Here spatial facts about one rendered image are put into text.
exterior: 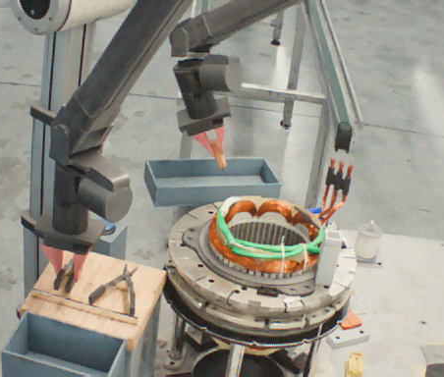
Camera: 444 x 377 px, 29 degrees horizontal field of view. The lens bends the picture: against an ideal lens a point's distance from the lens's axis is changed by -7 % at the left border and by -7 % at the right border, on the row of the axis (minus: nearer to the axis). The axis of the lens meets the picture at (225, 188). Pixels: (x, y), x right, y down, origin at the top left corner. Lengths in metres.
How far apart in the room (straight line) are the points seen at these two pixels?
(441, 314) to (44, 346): 0.98
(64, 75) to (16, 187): 2.15
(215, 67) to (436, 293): 0.80
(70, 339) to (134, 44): 0.48
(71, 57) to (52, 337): 0.55
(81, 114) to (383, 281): 1.06
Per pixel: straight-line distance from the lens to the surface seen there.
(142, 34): 1.14
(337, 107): 2.96
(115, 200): 1.25
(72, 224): 1.32
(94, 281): 1.45
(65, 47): 1.66
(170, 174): 1.83
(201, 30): 1.64
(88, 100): 1.22
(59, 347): 1.39
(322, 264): 1.44
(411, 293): 2.07
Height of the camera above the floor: 1.92
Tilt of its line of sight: 29 degrees down
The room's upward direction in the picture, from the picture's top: 8 degrees clockwise
